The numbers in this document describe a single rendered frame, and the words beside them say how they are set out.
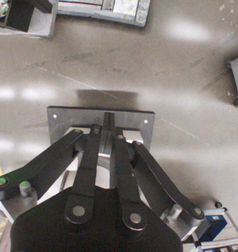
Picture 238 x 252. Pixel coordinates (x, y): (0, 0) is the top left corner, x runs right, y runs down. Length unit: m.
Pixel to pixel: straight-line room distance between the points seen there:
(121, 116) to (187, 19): 0.74
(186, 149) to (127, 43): 0.84
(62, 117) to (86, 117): 0.12
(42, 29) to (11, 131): 0.91
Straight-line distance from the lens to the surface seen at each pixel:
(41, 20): 0.58
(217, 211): 1.68
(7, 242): 0.51
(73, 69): 0.98
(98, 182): 0.52
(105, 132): 0.16
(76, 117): 0.70
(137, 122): 0.69
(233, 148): 1.45
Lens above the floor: 0.94
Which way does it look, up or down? 70 degrees down
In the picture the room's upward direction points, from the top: 180 degrees clockwise
